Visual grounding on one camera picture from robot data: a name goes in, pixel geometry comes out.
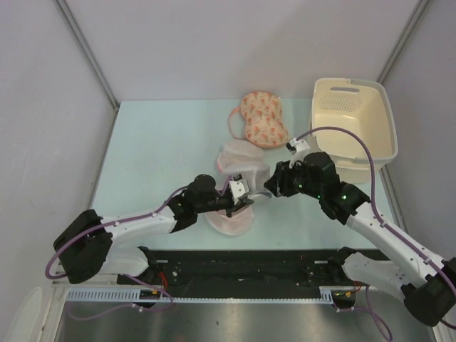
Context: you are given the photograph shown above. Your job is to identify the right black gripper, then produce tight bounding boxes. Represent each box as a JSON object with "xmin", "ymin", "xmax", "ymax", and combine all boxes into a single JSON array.
[{"xmin": 263, "ymin": 157, "xmax": 323, "ymax": 200}]

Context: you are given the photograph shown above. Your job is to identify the grey trimmed mesh laundry bag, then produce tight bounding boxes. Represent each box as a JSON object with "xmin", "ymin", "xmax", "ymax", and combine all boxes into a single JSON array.
[{"xmin": 222, "ymin": 161, "xmax": 272, "ymax": 202}]

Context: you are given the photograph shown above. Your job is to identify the cream plastic basket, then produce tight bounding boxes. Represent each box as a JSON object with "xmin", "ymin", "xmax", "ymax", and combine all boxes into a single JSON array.
[{"xmin": 307, "ymin": 78, "xmax": 398, "ymax": 184}]

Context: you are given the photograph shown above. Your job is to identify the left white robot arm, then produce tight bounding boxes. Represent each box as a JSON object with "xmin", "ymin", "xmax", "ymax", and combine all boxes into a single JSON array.
[{"xmin": 45, "ymin": 174, "xmax": 253, "ymax": 285}]

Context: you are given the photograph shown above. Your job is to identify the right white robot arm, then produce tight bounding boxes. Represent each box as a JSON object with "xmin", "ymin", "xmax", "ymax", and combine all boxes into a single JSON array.
[{"xmin": 264, "ymin": 152, "xmax": 455, "ymax": 327}]

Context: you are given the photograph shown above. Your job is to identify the pink mesh bag front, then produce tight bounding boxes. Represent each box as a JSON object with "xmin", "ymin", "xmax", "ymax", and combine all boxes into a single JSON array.
[{"xmin": 205, "ymin": 207, "xmax": 254, "ymax": 237}]

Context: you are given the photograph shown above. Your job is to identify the pink mesh bag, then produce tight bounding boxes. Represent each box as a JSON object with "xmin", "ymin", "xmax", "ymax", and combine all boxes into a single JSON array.
[
  {"xmin": 205, "ymin": 207, "xmax": 254, "ymax": 237},
  {"xmin": 216, "ymin": 140, "xmax": 270, "ymax": 177}
]

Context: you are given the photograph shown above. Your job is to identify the pink mesh bag middle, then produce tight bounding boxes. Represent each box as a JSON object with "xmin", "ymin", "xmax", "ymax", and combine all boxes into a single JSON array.
[{"xmin": 216, "ymin": 140, "xmax": 270, "ymax": 177}]

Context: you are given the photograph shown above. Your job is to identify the floral orange laundry bag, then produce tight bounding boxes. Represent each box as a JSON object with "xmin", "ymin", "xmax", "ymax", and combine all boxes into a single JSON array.
[{"xmin": 227, "ymin": 91, "xmax": 290, "ymax": 149}]

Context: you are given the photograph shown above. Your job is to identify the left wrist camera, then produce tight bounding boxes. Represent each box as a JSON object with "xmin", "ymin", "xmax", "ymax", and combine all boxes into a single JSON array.
[{"xmin": 229, "ymin": 174, "xmax": 250, "ymax": 201}]

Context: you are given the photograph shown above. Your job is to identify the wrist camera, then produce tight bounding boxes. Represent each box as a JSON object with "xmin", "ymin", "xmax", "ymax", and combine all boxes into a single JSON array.
[
  {"xmin": 229, "ymin": 174, "xmax": 250, "ymax": 201},
  {"xmin": 286, "ymin": 138, "xmax": 311, "ymax": 169}
]

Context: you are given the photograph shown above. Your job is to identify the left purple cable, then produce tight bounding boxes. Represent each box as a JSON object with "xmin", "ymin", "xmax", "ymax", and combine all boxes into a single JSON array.
[{"xmin": 44, "ymin": 185, "xmax": 229, "ymax": 320}]

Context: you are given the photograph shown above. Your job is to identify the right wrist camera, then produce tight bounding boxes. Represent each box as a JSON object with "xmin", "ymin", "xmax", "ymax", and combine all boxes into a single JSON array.
[{"xmin": 286, "ymin": 138, "xmax": 311, "ymax": 169}]

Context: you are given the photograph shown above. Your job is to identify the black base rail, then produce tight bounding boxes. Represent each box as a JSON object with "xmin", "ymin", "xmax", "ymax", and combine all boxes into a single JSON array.
[{"xmin": 117, "ymin": 249, "xmax": 393, "ymax": 299}]

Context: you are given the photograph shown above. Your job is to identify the white slotted cable duct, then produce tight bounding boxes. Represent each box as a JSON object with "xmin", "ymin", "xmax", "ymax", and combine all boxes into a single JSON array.
[{"xmin": 66, "ymin": 284, "xmax": 361, "ymax": 304}]

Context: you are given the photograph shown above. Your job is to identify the right aluminium frame post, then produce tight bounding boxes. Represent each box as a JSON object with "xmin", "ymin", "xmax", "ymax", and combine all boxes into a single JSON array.
[{"xmin": 376, "ymin": 0, "xmax": 433, "ymax": 84}]

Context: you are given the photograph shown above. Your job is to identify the aluminium frame post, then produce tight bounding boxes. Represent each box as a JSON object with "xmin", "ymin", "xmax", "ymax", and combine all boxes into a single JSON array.
[
  {"xmin": 376, "ymin": 0, "xmax": 433, "ymax": 84},
  {"xmin": 53, "ymin": 0, "xmax": 120, "ymax": 113}
]

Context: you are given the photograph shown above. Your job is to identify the left aluminium frame post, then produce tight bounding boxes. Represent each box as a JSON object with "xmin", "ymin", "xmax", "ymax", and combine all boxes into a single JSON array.
[{"xmin": 53, "ymin": 0, "xmax": 120, "ymax": 113}]

